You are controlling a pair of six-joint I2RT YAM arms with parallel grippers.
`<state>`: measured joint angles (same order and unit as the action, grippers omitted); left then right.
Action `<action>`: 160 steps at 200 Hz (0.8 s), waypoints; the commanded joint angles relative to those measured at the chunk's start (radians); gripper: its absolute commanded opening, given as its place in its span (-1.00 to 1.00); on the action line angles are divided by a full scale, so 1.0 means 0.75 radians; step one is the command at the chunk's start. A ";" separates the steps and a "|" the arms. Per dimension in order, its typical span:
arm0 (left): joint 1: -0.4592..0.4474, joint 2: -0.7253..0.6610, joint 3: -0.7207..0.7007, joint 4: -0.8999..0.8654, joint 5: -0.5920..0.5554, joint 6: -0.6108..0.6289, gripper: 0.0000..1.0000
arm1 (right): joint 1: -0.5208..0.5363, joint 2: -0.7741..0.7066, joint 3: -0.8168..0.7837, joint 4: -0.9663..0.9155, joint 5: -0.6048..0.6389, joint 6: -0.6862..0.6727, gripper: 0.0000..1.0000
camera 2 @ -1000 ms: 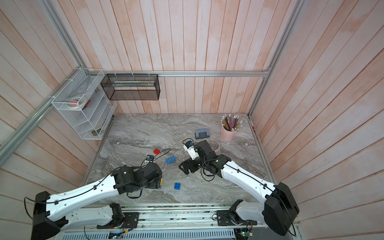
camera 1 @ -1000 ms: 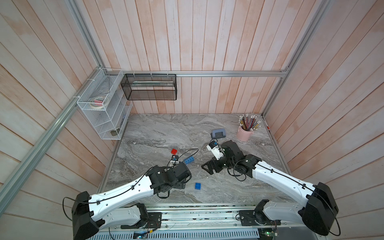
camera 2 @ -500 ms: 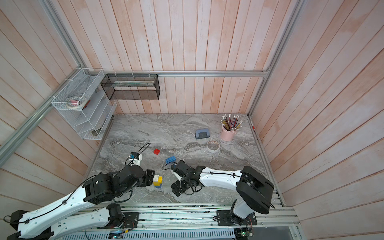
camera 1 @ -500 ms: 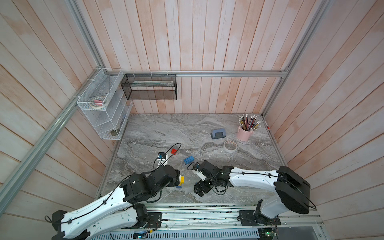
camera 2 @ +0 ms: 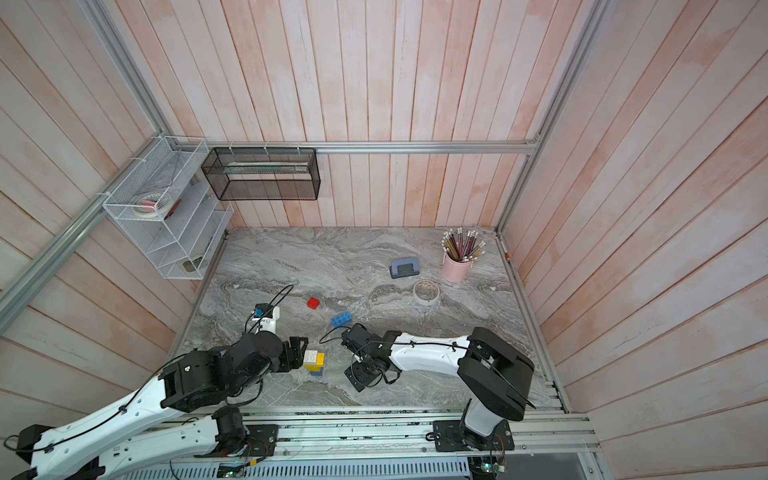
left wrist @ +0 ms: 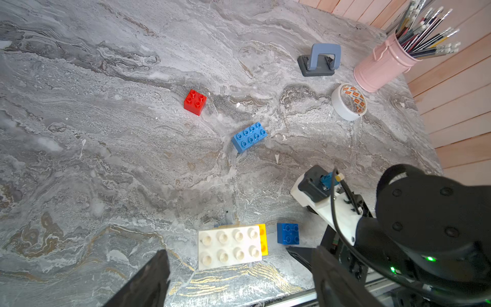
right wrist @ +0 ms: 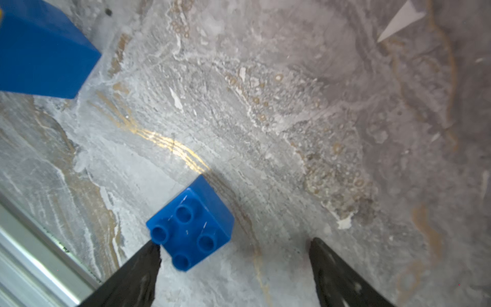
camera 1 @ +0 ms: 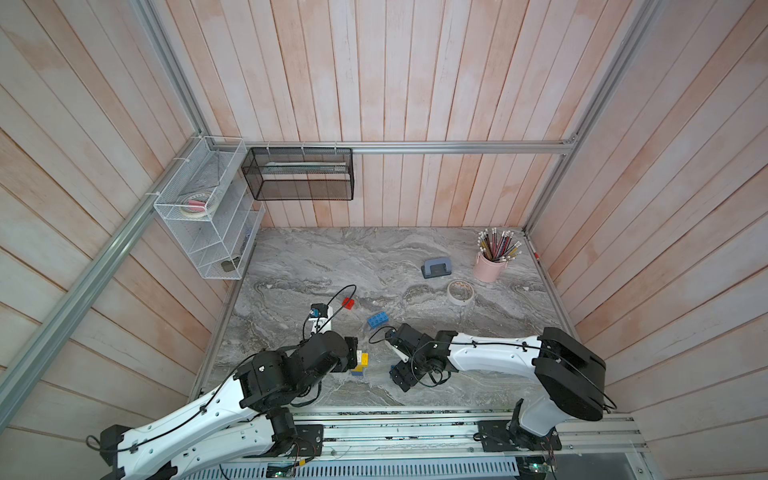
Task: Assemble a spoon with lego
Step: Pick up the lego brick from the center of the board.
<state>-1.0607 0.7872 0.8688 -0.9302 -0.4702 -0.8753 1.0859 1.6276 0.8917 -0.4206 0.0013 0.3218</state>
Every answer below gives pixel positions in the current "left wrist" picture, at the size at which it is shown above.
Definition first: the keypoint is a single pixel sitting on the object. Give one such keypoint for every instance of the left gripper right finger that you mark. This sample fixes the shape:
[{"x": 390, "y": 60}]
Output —
[{"x": 333, "y": 284}]

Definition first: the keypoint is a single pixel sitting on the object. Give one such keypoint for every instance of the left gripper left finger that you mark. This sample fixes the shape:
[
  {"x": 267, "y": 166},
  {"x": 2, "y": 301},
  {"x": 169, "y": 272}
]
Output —
[{"x": 148, "y": 287}]

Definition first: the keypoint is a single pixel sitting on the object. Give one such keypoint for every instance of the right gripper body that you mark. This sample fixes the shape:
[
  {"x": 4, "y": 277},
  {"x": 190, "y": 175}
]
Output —
[{"x": 338, "y": 242}]

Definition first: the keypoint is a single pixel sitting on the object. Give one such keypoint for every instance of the yellow long lego brick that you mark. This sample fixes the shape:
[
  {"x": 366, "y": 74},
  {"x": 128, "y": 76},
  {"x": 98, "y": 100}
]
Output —
[{"x": 263, "y": 239}]

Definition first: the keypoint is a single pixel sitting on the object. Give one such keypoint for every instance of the white long lego brick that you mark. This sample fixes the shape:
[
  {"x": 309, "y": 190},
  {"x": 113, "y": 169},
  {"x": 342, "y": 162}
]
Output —
[{"x": 223, "y": 247}]

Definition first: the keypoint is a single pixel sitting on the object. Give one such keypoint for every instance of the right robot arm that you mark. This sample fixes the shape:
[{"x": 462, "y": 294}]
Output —
[{"x": 428, "y": 234}]

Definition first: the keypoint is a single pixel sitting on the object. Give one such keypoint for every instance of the dark blue square lego brick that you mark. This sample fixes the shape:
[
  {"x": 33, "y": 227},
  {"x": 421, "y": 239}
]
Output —
[{"x": 288, "y": 234}]

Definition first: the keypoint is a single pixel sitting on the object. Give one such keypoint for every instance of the light blue long lego brick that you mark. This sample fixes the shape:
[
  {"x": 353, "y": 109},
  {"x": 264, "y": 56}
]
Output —
[{"x": 248, "y": 137}]

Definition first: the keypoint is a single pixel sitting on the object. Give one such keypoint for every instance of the red square lego brick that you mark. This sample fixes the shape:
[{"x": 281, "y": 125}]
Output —
[{"x": 195, "y": 102}]

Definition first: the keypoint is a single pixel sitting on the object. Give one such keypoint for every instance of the pink pencil cup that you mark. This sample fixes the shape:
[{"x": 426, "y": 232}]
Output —
[{"x": 386, "y": 62}]

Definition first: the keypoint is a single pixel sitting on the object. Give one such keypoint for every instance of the bundle of pencils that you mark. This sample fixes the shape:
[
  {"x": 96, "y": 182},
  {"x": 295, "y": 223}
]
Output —
[{"x": 418, "y": 34}]

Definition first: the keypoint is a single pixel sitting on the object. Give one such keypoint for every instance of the aluminium mounting rail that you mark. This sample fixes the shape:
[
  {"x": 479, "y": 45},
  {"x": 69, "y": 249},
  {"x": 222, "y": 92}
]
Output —
[{"x": 375, "y": 292}]

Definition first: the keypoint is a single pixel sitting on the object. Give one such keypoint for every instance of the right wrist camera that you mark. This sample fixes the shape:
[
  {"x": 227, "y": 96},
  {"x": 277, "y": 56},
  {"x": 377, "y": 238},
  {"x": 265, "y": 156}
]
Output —
[{"x": 326, "y": 195}]

